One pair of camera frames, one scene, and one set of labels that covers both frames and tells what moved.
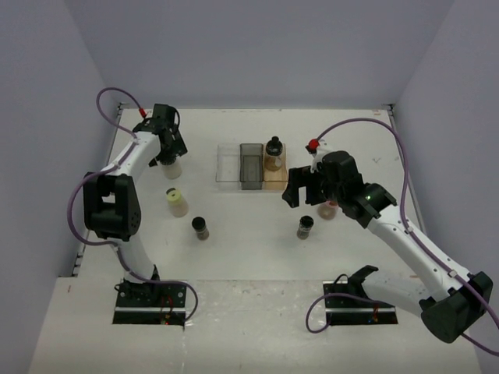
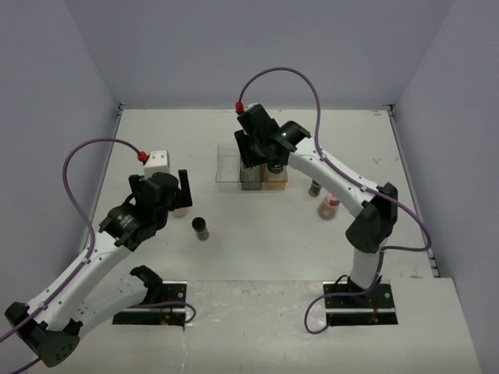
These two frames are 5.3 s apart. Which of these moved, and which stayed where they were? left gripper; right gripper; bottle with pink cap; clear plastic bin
Moved: left gripper; right gripper
Stayed: bottle with pink cap; clear plastic bin
